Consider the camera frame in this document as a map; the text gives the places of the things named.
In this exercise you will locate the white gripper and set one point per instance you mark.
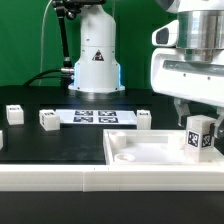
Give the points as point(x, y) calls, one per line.
point(201, 82)

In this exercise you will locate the white square tabletop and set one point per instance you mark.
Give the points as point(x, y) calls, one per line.
point(153, 147)

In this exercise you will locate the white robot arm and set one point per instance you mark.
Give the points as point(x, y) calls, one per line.
point(201, 31)

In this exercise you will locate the white marker tag sheet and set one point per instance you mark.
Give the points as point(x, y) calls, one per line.
point(97, 117)

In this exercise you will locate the black camera stand pole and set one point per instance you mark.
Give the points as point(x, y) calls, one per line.
point(69, 9)

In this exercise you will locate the white front fence wall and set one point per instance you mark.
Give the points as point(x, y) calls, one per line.
point(90, 178)

